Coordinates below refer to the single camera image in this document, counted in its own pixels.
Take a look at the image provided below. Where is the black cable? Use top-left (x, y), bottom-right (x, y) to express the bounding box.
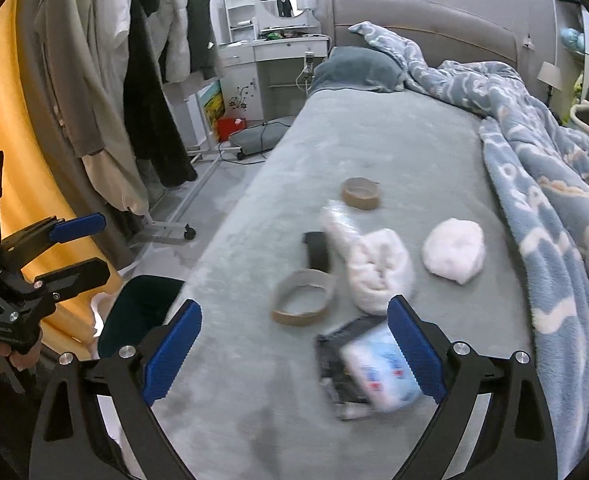
top-left (234, 116), bottom-right (296, 162)

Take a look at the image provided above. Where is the cardboard tape ring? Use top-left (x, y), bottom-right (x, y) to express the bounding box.
top-left (271, 268), bottom-right (338, 327)

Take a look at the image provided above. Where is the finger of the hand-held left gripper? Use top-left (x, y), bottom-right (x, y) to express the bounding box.
top-left (33, 257), bottom-right (112, 304)
top-left (0, 213), bottom-right (106, 268)

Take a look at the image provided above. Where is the beige bedside lamp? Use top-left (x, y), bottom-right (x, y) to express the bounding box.
top-left (537, 61), bottom-right (563, 106)

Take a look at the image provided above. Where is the black plastic bag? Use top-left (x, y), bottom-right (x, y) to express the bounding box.
top-left (315, 317), bottom-right (377, 421)

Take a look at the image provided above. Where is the clear plastic bag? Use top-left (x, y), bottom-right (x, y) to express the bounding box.
top-left (319, 200), bottom-right (366, 267)

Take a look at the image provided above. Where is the white and blue tissue pack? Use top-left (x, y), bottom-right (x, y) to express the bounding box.
top-left (339, 322), bottom-right (423, 413)

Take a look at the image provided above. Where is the small black box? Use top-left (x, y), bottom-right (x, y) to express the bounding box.
top-left (303, 231), bottom-right (333, 271)

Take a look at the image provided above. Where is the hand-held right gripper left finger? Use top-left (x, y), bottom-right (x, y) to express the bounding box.
top-left (28, 298), bottom-right (203, 480)

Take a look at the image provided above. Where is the grey bed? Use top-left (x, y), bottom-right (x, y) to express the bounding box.
top-left (152, 0), bottom-right (589, 480)

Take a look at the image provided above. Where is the grey-beige hanging coat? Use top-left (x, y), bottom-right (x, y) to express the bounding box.
top-left (17, 0), bottom-right (150, 216)

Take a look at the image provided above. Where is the white towel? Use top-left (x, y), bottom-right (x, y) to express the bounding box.
top-left (347, 228), bottom-right (418, 316)

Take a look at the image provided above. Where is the person's left hand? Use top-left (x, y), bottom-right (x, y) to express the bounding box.
top-left (0, 331), bottom-right (44, 379)

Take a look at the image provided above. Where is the colourful framed painting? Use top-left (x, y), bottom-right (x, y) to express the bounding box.
top-left (202, 80), bottom-right (225, 127)

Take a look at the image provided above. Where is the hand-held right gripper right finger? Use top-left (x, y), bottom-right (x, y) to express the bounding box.
top-left (387, 295), bottom-right (559, 480)

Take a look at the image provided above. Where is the dark green trash bin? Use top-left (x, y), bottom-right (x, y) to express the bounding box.
top-left (94, 275), bottom-right (188, 361)

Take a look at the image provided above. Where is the white clothes rack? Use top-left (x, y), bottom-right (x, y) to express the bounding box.
top-left (124, 85), bottom-right (225, 242)

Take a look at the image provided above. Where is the red box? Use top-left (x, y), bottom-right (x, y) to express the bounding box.
top-left (217, 117), bottom-right (246, 143)

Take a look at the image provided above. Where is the blue-grey pillow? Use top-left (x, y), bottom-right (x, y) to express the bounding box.
top-left (308, 46), bottom-right (409, 95)

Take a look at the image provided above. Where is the yellow curtain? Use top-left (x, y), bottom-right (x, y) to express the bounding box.
top-left (0, 0), bottom-right (102, 353)

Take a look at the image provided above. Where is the brown tape roll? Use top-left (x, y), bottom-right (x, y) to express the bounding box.
top-left (341, 176), bottom-right (381, 211)

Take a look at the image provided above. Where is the light blue plush toy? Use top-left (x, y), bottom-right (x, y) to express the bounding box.
top-left (560, 27), bottom-right (586, 57)

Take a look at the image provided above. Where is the white round paper wad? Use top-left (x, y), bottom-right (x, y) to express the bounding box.
top-left (421, 217), bottom-right (486, 287)

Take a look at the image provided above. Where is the blue patterned blanket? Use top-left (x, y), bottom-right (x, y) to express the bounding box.
top-left (349, 21), bottom-right (589, 461)

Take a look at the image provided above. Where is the grey cushion on floor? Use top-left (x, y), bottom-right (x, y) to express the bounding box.
top-left (229, 122), bottom-right (295, 162)

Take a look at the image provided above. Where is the white puffer jacket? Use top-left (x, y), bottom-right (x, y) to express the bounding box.
top-left (147, 0), bottom-right (192, 84)

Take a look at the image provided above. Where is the dark grey hanging vest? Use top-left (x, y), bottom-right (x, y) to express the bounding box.
top-left (181, 0), bottom-right (221, 82)

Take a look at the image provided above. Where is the white hanging shirt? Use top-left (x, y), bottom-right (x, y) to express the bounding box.
top-left (92, 0), bottom-right (136, 88)

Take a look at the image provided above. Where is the black hanging coat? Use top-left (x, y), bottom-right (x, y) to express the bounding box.
top-left (123, 0), bottom-right (198, 189)

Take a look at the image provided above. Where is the white dressing table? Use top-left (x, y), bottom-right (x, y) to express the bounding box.
top-left (219, 0), bottom-right (331, 126)

